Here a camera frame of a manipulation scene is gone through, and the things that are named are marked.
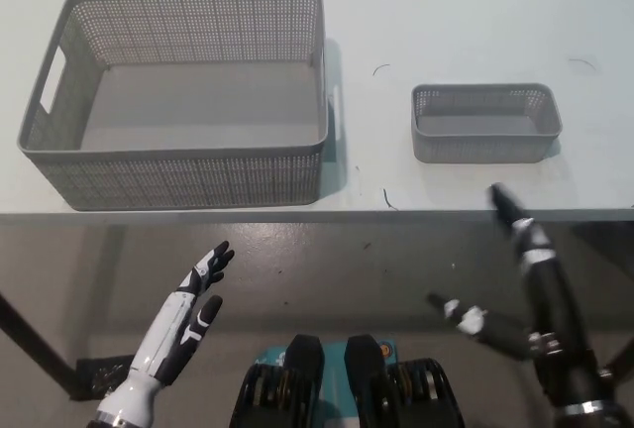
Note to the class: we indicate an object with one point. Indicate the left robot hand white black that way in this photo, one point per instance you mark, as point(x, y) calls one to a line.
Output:
point(173, 329)

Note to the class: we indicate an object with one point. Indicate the small grey perforated basket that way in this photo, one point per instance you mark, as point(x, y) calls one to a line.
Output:
point(475, 148)

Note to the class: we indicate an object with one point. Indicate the black table foot plate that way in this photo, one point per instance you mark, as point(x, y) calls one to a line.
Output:
point(106, 378)

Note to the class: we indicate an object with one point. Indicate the black ribbed robot body block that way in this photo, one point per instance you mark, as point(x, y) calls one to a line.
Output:
point(277, 393)
point(411, 393)

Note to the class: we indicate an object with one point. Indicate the black table leg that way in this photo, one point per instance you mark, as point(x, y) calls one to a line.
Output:
point(34, 339)

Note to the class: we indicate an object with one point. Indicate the large grey perforated basket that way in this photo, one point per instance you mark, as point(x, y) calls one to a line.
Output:
point(198, 170)

